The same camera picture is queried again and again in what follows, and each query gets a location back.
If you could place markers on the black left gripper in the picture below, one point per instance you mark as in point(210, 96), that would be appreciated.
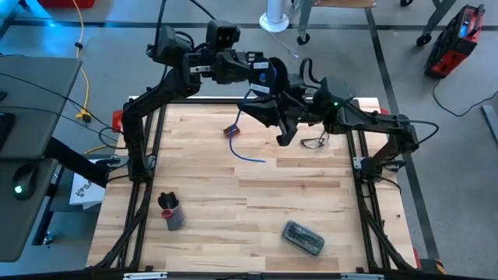
point(198, 78)

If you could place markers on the red black tool box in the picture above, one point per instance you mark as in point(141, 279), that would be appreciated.
point(451, 50)

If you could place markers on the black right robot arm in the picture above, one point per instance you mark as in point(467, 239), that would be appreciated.
point(373, 124)

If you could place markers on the silver bracket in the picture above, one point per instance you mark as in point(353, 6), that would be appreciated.
point(144, 276)
point(362, 277)

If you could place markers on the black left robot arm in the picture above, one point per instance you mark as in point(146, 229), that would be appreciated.
point(136, 128)

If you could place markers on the small red ribbed holder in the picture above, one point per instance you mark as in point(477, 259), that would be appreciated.
point(226, 132)

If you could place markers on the black marker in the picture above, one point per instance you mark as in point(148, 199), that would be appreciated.
point(163, 200)
point(173, 199)

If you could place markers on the black rig frame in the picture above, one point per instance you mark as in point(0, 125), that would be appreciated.
point(149, 186)

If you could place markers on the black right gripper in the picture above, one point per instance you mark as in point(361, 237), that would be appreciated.
point(301, 109)

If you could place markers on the red stop box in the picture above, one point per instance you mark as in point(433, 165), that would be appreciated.
point(117, 121)

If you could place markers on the black computer mouse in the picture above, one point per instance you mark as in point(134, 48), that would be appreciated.
point(24, 183)

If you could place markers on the grey pen cup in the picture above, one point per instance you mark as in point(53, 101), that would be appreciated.
point(176, 219)

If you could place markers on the white pedestal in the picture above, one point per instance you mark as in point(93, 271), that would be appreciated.
point(274, 21)

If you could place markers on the red flat bin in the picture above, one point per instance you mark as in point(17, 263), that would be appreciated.
point(66, 3)

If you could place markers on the grey metal bar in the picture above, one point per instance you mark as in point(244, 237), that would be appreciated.
point(491, 124)

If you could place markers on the grey desk top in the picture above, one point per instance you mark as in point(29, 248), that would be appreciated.
point(39, 97)
point(19, 233)

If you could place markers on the white printed sheet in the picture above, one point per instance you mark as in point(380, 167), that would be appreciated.
point(83, 192)

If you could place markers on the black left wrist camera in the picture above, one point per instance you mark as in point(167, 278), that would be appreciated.
point(222, 35)

